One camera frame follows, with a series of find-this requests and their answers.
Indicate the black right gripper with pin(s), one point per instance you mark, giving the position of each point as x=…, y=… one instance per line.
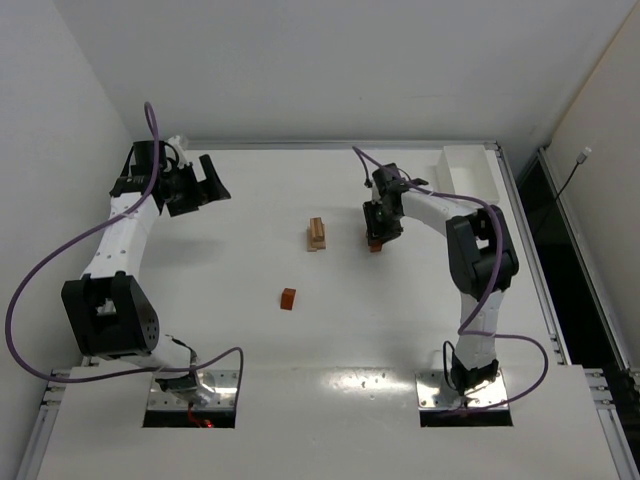
x=379, y=231

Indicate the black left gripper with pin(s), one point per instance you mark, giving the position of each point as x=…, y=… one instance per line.
x=193, y=185

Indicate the brown long wood block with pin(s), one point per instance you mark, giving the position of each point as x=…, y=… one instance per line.
x=317, y=227

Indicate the white perforated basket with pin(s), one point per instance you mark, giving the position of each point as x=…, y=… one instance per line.
x=465, y=170

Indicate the light long wood plank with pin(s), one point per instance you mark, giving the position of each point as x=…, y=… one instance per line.
x=310, y=241

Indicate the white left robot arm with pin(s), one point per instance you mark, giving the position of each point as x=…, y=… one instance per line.
x=110, y=315

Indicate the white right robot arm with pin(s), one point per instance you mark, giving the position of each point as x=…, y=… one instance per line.
x=481, y=257

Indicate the dark orange wood cube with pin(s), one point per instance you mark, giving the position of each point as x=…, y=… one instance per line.
x=287, y=299

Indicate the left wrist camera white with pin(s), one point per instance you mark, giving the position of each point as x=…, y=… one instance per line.
x=178, y=145

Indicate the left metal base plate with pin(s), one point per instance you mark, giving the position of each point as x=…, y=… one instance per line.
x=214, y=391

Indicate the black wall cable white plug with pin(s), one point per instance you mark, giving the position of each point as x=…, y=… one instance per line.
x=557, y=192

